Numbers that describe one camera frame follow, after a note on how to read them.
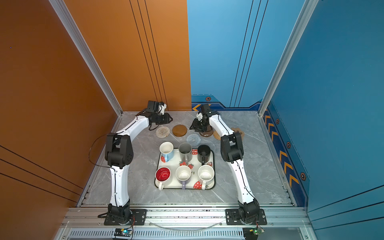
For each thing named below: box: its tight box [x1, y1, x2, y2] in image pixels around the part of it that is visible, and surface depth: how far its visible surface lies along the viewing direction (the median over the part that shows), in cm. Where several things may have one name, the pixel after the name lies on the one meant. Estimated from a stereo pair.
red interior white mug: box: [155, 166, 171, 191], surface depth 82 cm
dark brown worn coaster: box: [199, 125, 214, 137], surface depth 107 cm
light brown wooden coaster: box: [172, 124, 188, 137], surface depth 111 cm
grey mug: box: [178, 142, 193, 165], surface depth 89 cm
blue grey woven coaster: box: [186, 133, 201, 147], surface depth 105 cm
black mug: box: [197, 144, 211, 166], surface depth 91 cm
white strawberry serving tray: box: [154, 141, 216, 191], surface depth 87 cm
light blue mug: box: [159, 141, 174, 163], surface depth 91 cm
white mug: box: [198, 164, 215, 190], surface depth 82 cm
